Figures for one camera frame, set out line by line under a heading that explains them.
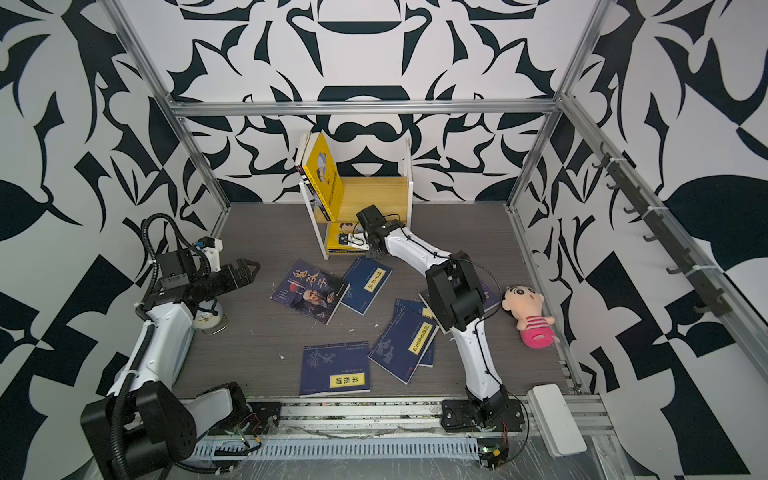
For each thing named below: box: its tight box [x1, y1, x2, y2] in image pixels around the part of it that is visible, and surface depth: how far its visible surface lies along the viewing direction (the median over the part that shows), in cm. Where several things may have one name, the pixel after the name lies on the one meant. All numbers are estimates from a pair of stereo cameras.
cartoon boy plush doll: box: [502, 285, 560, 349], surface depth 87 cm
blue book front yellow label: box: [299, 340, 371, 398], surface depth 83 cm
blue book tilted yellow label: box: [367, 308, 440, 385], surface depth 85 cm
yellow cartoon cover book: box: [301, 132, 345, 222], surface depth 81 cm
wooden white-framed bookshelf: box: [298, 137, 414, 260], surface depth 91 cm
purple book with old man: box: [270, 259, 351, 325], surface depth 96 cm
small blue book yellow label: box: [341, 256, 393, 315], surface depth 98 cm
